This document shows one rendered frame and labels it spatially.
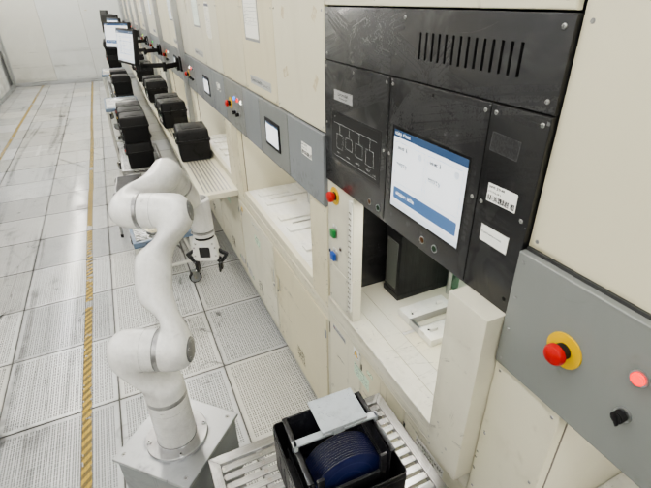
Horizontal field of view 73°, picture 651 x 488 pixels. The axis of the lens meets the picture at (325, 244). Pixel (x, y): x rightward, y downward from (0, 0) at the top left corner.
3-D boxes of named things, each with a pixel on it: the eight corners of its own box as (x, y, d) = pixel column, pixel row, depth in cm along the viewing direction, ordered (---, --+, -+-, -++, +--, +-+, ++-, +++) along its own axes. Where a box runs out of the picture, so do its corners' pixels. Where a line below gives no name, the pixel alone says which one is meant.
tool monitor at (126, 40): (121, 73, 388) (110, 27, 371) (179, 69, 406) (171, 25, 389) (123, 79, 356) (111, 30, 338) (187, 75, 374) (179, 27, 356)
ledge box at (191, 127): (175, 153, 384) (170, 123, 371) (208, 148, 393) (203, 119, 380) (179, 163, 360) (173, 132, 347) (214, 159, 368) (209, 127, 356)
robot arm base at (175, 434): (133, 450, 136) (117, 410, 127) (171, 404, 151) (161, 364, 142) (184, 470, 130) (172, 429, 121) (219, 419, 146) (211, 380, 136)
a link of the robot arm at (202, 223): (187, 233, 168) (210, 233, 168) (180, 201, 161) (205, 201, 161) (193, 224, 175) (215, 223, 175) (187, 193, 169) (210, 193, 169)
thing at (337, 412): (358, 440, 137) (360, 365, 122) (392, 499, 121) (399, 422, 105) (284, 469, 129) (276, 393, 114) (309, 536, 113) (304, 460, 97)
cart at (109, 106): (115, 153, 648) (101, 96, 608) (148, 149, 665) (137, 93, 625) (118, 170, 585) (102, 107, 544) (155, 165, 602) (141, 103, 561)
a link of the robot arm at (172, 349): (144, 365, 129) (200, 365, 129) (126, 377, 117) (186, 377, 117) (143, 196, 130) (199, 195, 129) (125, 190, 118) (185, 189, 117)
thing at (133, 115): (122, 137, 460) (115, 112, 447) (150, 134, 469) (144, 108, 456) (123, 145, 435) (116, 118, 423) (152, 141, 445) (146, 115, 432)
